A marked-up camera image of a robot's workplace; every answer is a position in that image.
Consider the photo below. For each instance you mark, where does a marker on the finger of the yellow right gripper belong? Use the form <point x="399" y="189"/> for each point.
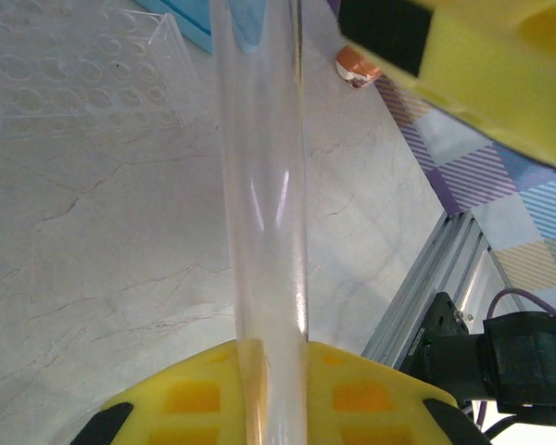
<point x="482" y="69"/>

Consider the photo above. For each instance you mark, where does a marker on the brown bottle with tan cap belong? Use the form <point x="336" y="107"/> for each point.
<point x="357" y="65"/>

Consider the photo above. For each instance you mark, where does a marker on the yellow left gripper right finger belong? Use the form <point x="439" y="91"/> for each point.
<point x="375" y="403"/>

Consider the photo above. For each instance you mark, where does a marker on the blue plastic bin lid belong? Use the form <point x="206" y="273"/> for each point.
<point x="180" y="18"/>

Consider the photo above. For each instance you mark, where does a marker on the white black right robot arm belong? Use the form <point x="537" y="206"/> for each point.
<point x="528" y="361"/>

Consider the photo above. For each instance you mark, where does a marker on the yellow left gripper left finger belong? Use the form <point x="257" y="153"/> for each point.
<point x="190" y="403"/>

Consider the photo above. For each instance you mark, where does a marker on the clear test tube blue cap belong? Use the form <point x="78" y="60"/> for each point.
<point x="269" y="208"/>

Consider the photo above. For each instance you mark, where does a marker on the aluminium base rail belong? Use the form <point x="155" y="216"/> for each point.
<point x="440" y="278"/>

